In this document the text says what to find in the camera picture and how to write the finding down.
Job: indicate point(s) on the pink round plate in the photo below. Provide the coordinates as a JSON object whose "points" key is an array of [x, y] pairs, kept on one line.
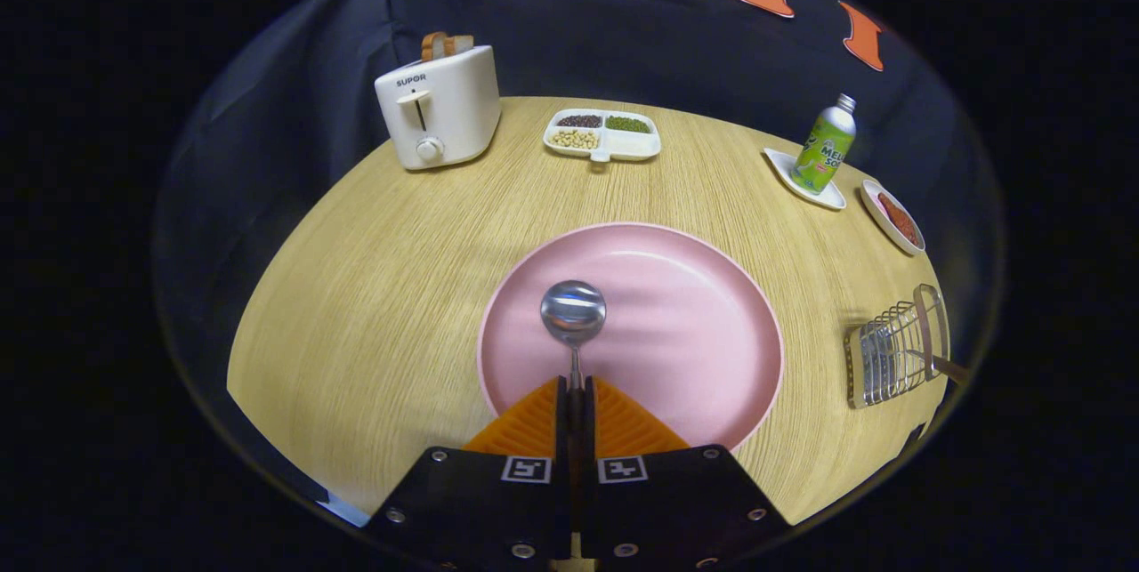
{"points": [[676, 323]]}

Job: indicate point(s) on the cream white toaster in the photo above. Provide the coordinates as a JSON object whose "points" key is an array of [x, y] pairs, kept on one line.
{"points": [[454, 109]]}

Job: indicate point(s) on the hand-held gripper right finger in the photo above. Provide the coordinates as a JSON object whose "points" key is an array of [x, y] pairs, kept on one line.
{"points": [[590, 447]]}

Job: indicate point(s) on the white divided bean dish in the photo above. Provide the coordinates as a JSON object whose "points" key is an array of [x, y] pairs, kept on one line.
{"points": [[636, 145]]}

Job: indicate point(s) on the green soda bottle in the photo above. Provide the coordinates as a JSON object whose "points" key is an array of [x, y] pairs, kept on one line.
{"points": [[823, 154]]}

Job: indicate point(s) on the toasted bread slice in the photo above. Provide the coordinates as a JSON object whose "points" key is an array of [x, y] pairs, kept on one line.
{"points": [[433, 45], [461, 44]]}

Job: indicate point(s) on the white plate with food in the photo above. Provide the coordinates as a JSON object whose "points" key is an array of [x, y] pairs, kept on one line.
{"points": [[899, 221]]}

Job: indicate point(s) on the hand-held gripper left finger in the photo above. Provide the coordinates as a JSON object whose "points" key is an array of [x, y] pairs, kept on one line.
{"points": [[561, 447]]}

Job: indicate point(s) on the white square coaster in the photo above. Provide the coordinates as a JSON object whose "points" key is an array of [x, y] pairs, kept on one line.
{"points": [[783, 167]]}

